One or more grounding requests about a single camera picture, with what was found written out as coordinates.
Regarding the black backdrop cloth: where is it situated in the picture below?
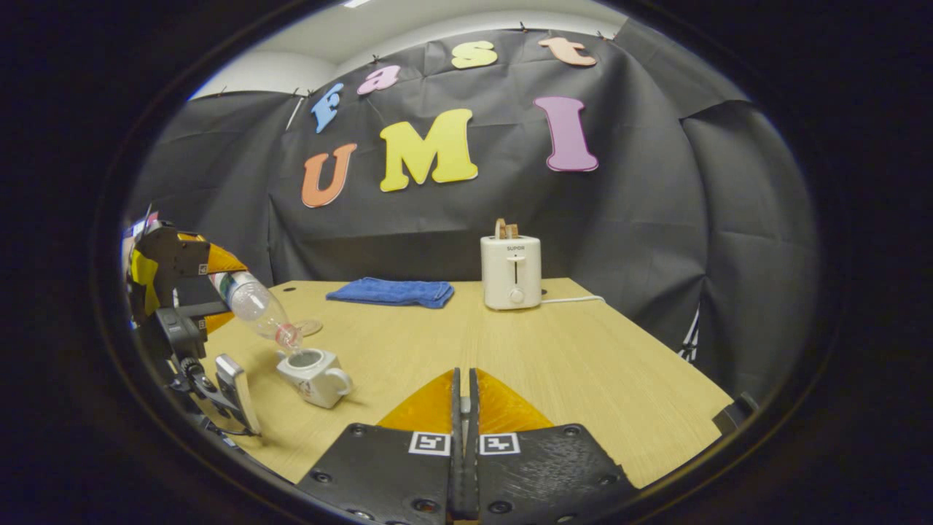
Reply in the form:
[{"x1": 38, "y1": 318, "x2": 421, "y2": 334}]
[{"x1": 128, "y1": 18, "x2": 821, "y2": 402}]

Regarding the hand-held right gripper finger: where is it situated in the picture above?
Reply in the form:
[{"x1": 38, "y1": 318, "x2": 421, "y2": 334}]
[
  {"x1": 469, "y1": 368, "x2": 639, "y2": 525},
  {"x1": 297, "y1": 368, "x2": 466, "y2": 525}
]

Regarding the white toaster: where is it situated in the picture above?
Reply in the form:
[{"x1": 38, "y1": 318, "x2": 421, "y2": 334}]
[{"x1": 480, "y1": 234, "x2": 542, "y2": 311}]

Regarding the blue towel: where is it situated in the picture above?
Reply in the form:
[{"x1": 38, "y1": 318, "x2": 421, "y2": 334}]
[{"x1": 326, "y1": 277, "x2": 455, "y2": 309}]

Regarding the clear plastic water bottle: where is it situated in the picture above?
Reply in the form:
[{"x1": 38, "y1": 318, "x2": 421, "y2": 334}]
[{"x1": 210, "y1": 271, "x2": 303, "y2": 352}]

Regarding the white teacup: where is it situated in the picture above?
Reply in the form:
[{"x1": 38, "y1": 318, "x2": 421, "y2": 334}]
[{"x1": 276, "y1": 348, "x2": 355, "y2": 409}]

